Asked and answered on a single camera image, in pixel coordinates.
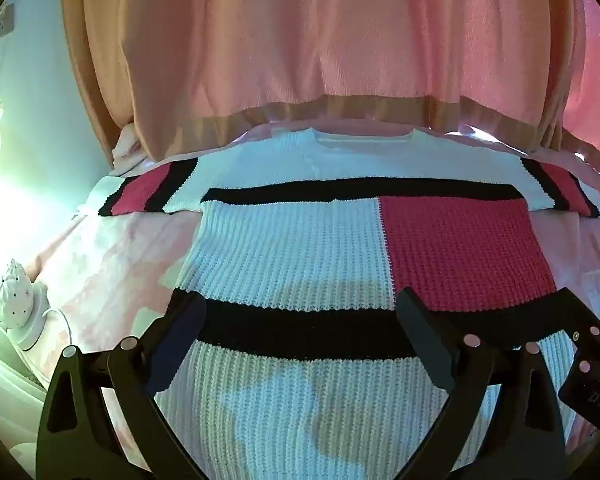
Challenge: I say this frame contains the white red black knit sweater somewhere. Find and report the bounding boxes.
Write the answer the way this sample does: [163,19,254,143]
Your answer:
[98,128,600,480]

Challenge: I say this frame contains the pink bed sheet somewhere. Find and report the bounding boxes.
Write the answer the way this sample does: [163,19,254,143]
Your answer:
[27,119,600,461]

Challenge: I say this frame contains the wall socket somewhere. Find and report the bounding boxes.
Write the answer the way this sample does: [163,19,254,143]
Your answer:
[0,4,17,41]

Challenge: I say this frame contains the white folded cloth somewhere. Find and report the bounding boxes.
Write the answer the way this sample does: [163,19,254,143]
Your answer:
[112,122,147,167]

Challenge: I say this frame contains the white pineapple-shaped lamp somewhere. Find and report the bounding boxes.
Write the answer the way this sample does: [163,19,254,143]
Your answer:
[0,258,75,352]

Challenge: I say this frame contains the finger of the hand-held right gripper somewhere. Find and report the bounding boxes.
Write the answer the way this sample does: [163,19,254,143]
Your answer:
[557,324,600,433]

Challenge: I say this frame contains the pink curtain with tan border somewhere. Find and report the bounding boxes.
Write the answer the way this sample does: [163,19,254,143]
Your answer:
[60,0,600,186]

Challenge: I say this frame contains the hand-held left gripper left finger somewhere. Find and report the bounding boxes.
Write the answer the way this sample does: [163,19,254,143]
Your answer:
[36,289,212,480]

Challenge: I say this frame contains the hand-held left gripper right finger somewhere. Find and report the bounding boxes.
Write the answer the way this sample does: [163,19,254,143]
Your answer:
[394,287,582,480]

